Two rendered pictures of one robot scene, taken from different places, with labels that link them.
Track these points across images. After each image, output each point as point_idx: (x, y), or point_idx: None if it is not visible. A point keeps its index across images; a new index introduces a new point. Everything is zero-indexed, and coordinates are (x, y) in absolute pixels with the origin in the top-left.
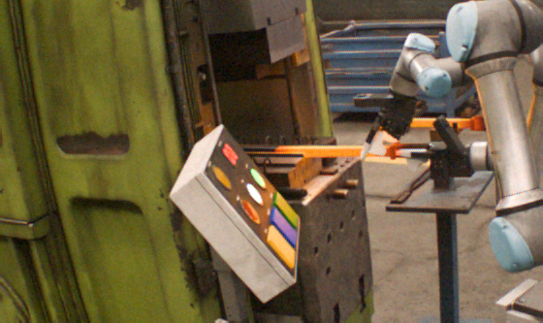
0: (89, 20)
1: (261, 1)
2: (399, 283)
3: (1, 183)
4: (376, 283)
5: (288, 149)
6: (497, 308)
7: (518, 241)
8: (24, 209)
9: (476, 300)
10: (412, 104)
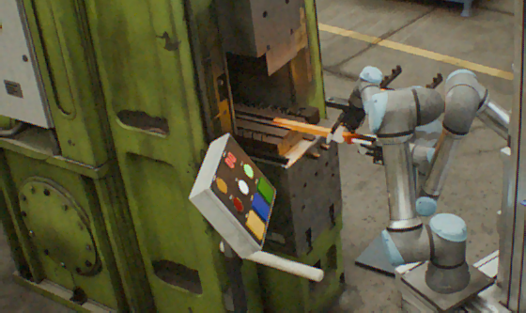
0: (141, 42)
1: (262, 36)
2: (383, 182)
3: (74, 139)
4: (365, 179)
5: (281, 122)
6: (395, 273)
7: (394, 250)
8: (91, 159)
9: (440, 211)
10: (363, 113)
